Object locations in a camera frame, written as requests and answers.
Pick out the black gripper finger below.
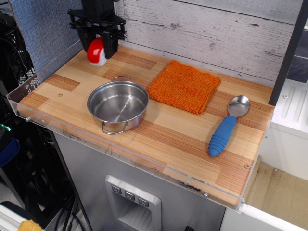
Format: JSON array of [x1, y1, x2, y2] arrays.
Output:
[[101, 26, 118, 59], [77, 26, 96, 52]]

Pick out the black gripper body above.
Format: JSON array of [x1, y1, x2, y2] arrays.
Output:
[[67, 0, 126, 39]]

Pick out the red white sushi piece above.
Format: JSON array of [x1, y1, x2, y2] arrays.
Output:
[[87, 37, 107, 66]]

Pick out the orange towel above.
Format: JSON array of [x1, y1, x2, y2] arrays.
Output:
[[147, 60, 221, 114]]

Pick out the blue fabric panel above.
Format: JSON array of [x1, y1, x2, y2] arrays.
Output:
[[9, 0, 83, 82]]

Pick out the small steel pot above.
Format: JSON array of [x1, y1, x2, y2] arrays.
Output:
[[87, 76, 149, 135]]

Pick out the clear acrylic table guard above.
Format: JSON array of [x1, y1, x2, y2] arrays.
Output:
[[6, 25, 275, 214]]

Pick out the grey toy fridge dispenser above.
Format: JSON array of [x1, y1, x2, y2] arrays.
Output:
[[105, 175, 162, 231]]

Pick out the white toy sink cabinet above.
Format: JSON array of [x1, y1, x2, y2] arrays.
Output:
[[221, 79, 308, 231]]

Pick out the blue handled metal spoon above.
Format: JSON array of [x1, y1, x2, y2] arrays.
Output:
[[208, 95, 250, 157]]

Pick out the dark vertical post right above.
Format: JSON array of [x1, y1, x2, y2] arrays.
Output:
[[268, 0, 308, 106]]

